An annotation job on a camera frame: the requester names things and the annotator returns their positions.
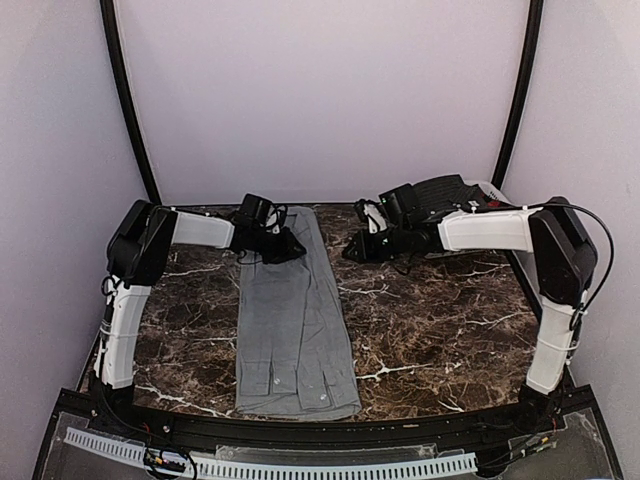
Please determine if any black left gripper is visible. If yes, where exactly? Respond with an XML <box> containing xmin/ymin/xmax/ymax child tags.
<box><xmin>250</xmin><ymin>226</ymin><xmax>306</xmax><ymax>263</ymax></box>

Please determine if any grey long sleeve shirt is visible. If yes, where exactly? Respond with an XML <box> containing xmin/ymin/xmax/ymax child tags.
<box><xmin>235</xmin><ymin>206</ymin><xmax>361</xmax><ymax>421</ymax></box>

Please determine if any light grey plastic basket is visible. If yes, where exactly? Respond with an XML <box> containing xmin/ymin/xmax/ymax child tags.
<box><xmin>465</xmin><ymin>180</ymin><xmax>510</xmax><ymax>204</ymax></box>

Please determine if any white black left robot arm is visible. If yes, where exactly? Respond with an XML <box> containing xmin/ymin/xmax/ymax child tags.
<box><xmin>94</xmin><ymin>194</ymin><xmax>306</xmax><ymax>390</ymax></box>

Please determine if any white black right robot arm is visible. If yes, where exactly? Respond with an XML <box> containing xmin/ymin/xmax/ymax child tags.
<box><xmin>342</xmin><ymin>174</ymin><xmax>602</xmax><ymax>395</ymax></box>

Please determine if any black striped shirt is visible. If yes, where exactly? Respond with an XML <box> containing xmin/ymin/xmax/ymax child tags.
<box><xmin>412</xmin><ymin>174</ymin><xmax>483</xmax><ymax>214</ymax></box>

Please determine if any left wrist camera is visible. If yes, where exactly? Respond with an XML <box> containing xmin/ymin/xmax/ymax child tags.
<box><xmin>265</xmin><ymin>204</ymin><xmax>288</xmax><ymax>235</ymax></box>

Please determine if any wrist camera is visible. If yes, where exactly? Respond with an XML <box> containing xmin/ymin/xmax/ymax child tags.
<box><xmin>354</xmin><ymin>199</ymin><xmax>388</xmax><ymax>234</ymax></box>
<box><xmin>265</xmin><ymin>204</ymin><xmax>288</xmax><ymax>235</ymax></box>

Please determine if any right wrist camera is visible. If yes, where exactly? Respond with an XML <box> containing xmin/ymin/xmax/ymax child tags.
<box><xmin>354</xmin><ymin>199</ymin><xmax>388</xmax><ymax>234</ymax></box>

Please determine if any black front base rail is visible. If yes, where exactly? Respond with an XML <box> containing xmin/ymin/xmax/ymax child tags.
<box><xmin>49</xmin><ymin>384</ymin><xmax>596</xmax><ymax>454</ymax></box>

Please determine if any white slotted cable duct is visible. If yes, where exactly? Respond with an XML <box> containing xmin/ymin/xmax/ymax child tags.
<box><xmin>64</xmin><ymin>427</ymin><xmax>477</xmax><ymax>479</ymax></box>

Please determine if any black right frame post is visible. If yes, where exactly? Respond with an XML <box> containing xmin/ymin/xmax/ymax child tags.
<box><xmin>491</xmin><ymin>0</ymin><xmax>544</xmax><ymax>189</ymax></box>

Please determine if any black frame post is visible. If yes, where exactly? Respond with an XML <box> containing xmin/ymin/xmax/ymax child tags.
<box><xmin>99</xmin><ymin>0</ymin><xmax>162</xmax><ymax>205</ymax></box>
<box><xmin>491</xmin><ymin>0</ymin><xmax>544</xmax><ymax>189</ymax></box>

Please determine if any black left frame post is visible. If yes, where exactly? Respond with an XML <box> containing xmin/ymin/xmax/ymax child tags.
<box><xmin>99</xmin><ymin>0</ymin><xmax>162</xmax><ymax>205</ymax></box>

